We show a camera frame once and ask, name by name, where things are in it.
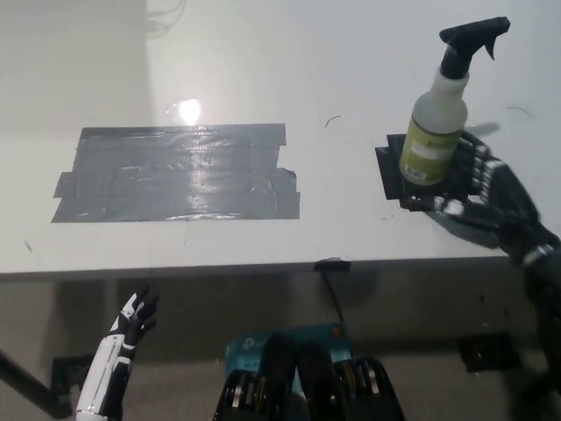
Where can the grey duct tape patch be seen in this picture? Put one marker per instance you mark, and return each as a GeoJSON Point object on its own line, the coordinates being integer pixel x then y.
{"type": "Point", "coordinates": [175, 175]}

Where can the black tape square patch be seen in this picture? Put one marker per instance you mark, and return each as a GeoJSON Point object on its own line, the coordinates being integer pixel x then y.
{"type": "Point", "coordinates": [390, 175]}

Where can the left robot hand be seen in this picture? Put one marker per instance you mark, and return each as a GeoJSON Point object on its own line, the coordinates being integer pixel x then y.
{"type": "Point", "coordinates": [138, 316]}

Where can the black table leg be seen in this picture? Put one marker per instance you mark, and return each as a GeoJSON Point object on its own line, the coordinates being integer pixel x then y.
{"type": "Point", "coordinates": [30, 381]}

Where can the spray bottle with green label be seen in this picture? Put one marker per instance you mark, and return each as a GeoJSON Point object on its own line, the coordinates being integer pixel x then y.
{"type": "Point", "coordinates": [431, 136]}

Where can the small black tape strip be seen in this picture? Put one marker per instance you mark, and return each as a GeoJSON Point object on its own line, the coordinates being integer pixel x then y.
{"type": "Point", "coordinates": [332, 265]}

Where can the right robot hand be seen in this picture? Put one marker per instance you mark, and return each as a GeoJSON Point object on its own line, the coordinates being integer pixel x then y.
{"type": "Point", "coordinates": [504, 197]}

